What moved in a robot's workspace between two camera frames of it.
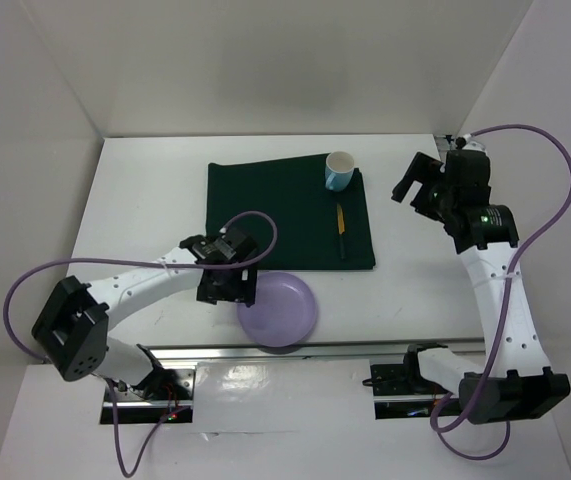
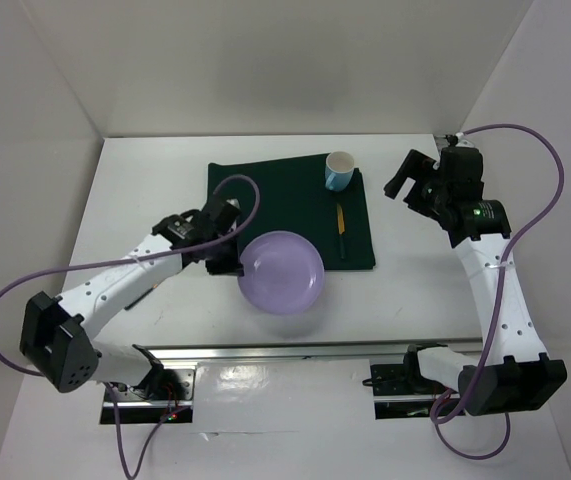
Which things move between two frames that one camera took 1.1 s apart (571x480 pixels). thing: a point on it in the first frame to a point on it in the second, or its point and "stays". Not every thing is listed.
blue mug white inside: x=338 y=170 stays
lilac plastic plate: x=284 y=311 to x=283 y=272
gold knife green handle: x=341 y=228 stays
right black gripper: x=422 y=168 stays
